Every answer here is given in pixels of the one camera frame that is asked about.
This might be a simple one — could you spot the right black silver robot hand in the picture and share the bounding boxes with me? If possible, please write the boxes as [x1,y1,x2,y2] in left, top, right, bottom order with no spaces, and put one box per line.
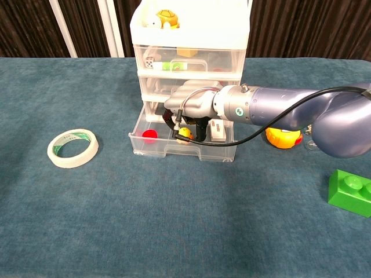
[162,79,221,141]

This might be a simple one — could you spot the clear plastic drawer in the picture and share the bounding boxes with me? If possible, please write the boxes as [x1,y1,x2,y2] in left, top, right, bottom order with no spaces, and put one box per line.
[128,104,239,163]
[133,44,247,76]
[138,75,243,101]

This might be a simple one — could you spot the white drawer unit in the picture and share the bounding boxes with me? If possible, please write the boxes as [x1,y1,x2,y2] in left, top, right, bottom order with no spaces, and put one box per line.
[129,0,251,137]

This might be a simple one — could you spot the yellow rubber duck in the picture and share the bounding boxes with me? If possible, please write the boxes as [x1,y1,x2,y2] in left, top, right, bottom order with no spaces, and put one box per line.
[177,126,195,143]

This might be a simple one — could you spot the small white box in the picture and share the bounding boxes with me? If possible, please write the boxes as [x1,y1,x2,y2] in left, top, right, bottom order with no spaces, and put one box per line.
[209,119,227,142]

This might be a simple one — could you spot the green white tube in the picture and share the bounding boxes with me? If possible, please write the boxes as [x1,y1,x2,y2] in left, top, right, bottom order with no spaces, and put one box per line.
[152,61,189,72]

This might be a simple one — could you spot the yellow block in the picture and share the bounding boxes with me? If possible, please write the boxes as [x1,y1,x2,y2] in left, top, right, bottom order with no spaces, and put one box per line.
[176,48,198,58]

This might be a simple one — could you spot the red pompom ball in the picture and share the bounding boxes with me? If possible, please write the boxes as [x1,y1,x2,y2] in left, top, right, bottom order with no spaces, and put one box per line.
[141,129,159,144]

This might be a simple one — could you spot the orange turtle toy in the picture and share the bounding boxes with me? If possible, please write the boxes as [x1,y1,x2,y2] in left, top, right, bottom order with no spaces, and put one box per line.
[156,9,180,30]

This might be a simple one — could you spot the small white figurine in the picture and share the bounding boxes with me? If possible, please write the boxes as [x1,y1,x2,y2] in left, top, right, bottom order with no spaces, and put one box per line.
[143,14,162,29]

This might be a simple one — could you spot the yellow tape measure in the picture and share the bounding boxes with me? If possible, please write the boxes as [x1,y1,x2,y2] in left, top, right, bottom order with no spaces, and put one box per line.
[265,126,304,150]

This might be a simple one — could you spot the cream masking tape roll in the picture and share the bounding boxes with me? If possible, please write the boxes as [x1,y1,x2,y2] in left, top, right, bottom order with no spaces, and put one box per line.
[46,127,100,169]

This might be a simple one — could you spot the teal table cloth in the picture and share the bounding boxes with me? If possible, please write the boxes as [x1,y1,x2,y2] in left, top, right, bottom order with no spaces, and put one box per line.
[0,56,371,278]

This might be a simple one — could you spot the green toy building brick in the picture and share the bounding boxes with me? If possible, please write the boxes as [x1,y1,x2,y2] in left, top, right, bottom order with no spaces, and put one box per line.
[327,169,371,218]

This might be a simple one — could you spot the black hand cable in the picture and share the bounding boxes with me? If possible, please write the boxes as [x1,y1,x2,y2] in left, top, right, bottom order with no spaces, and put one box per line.
[172,86,371,146]

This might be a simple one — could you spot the wide white frame post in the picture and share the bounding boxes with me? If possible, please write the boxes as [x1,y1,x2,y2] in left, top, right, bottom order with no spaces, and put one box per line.
[96,0,126,58]

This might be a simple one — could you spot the thin white frame post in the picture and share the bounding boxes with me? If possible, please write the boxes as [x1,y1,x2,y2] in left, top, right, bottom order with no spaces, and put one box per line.
[48,0,79,58]

